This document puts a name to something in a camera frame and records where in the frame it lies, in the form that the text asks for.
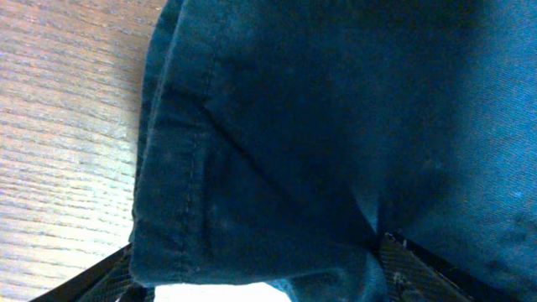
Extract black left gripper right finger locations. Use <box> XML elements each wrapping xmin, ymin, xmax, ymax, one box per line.
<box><xmin>378</xmin><ymin>233</ymin><xmax>508</xmax><ymax>302</ymax></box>

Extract navy blue shorts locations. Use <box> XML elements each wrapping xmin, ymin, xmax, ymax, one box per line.
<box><xmin>130</xmin><ymin>0</ymin><xmax>536</xmax><ymax>301</ymax></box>

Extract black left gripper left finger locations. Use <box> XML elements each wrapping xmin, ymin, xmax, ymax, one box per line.
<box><xmin>30</xmin><ymin>243</ymin><xmax>155</xmax><ymax>302</ymax></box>

